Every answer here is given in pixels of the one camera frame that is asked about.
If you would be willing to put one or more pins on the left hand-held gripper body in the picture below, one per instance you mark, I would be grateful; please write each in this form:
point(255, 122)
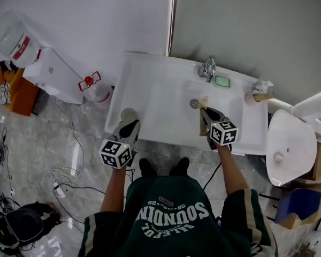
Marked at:
point(115, 154)

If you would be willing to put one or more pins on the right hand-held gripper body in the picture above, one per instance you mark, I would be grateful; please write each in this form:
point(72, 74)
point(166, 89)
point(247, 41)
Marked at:
point(224, 132)

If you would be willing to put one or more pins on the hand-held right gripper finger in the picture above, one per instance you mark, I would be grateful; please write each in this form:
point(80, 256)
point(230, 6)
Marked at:
point(204, 116)

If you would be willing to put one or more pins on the beige round cup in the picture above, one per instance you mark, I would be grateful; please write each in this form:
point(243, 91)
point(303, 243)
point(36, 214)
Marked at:
point(128, 114)

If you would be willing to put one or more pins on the person's right forearm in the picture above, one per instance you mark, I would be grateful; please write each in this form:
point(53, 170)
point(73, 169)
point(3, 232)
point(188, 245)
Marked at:
point(231, 170)

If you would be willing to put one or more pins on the person's left forearm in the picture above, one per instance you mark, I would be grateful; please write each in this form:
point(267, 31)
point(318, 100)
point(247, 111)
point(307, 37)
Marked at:
point(113, 189)

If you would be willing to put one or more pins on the metal sink drain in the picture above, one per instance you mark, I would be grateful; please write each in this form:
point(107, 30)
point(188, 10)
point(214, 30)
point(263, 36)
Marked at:
point(194, 103)

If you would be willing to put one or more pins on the white ceramic sink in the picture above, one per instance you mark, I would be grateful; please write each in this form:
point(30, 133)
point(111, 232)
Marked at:
point(163, 103)

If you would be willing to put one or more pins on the person's left black shoe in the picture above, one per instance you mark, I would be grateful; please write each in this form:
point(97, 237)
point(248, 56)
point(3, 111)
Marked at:
point(147, 168)

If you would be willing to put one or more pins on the person's black shoe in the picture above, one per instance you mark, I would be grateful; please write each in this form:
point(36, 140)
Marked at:
point(147, 168)
point(180, 167)

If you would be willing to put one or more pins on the green soap dish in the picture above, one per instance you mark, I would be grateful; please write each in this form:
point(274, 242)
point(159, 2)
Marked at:
point(221, 81)

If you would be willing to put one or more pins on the chrome faucet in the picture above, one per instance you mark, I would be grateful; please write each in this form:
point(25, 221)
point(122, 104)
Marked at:
point(208, 68)

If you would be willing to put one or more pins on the person's right black shoe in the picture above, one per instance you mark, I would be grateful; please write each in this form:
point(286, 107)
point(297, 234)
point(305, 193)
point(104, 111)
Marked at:
point(180, 167)

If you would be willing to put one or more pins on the crumpled white tissue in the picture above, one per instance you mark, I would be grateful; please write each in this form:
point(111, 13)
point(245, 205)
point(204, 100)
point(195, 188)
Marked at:
point(262, 85)

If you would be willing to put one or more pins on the white plastic pipe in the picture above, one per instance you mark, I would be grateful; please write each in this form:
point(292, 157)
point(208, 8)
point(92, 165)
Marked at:
point(281, 104)

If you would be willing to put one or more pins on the white power adapter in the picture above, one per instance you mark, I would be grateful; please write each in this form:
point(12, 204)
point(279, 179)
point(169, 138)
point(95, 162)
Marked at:
point(59, 192)

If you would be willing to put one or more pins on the person's green printed shirt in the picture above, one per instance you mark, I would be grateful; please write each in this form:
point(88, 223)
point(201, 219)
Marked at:
point(171, 218)

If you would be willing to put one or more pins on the white water dispenser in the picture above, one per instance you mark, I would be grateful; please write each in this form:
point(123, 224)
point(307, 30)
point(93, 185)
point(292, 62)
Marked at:
point(56, 75)

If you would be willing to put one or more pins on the blue board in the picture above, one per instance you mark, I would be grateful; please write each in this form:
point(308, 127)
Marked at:
point(297, 204)

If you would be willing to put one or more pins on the black backpack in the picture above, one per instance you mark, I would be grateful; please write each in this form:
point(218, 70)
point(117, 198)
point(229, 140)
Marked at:
point(22, 225)

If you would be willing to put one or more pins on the black white striped cloth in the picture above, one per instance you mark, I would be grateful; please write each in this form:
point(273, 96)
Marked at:
point(2, 91)

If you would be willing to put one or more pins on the large clear water bottle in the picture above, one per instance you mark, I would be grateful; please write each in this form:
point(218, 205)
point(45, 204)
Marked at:
point(16, 43)

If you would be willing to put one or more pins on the white rail frame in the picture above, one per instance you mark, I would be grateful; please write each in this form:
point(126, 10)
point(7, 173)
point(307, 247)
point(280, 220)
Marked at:
point(314, 106)

